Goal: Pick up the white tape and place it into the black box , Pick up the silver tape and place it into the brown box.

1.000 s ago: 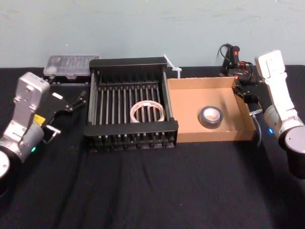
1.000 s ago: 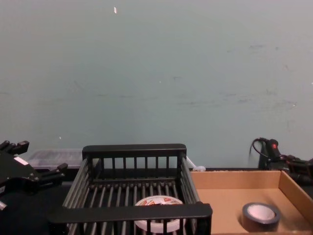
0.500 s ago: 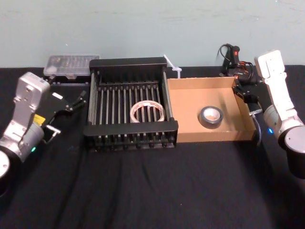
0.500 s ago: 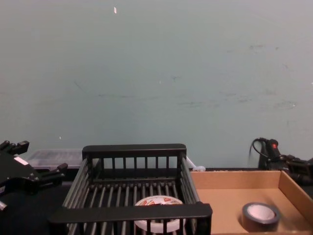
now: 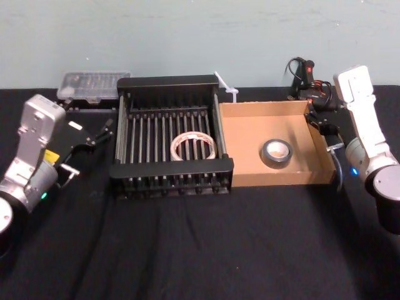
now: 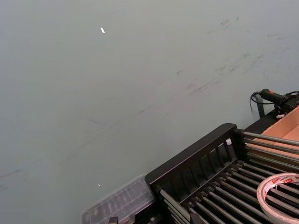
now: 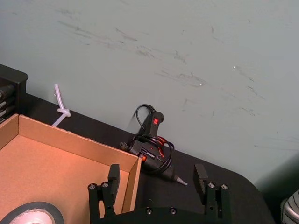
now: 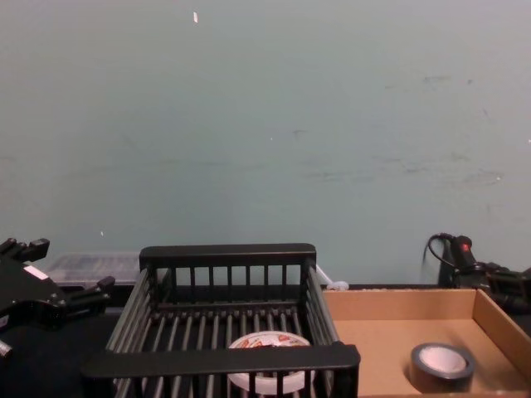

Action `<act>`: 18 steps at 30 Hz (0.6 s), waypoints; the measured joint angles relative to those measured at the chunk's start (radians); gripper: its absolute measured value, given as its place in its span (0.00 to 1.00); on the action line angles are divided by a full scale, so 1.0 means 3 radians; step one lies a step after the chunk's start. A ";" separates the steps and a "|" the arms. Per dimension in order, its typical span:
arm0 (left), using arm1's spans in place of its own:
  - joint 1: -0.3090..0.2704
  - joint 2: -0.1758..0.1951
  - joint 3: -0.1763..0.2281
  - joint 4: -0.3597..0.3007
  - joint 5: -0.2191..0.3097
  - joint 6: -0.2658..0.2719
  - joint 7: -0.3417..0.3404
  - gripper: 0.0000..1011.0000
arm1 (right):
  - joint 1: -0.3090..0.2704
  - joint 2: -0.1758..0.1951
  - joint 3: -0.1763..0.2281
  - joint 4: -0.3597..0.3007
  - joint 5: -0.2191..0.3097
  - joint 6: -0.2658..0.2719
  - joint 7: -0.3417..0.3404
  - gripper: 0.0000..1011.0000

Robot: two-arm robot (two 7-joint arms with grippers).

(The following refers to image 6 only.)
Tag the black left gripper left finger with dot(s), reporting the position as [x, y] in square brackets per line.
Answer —
[113, 220]

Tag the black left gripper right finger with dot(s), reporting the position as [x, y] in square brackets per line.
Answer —
[194, 219]

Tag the roll of white tape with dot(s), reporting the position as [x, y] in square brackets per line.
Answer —
[262, 196]

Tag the clear plastic case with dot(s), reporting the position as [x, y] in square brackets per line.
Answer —
[121, 203]

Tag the black rack with steel bars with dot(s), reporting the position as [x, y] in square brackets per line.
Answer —
[210, 186]

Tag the small white plastic piece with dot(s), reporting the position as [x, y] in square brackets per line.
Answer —
[228, 141]

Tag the shallow brown cardboard tray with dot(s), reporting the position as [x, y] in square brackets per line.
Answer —
[287, 127]

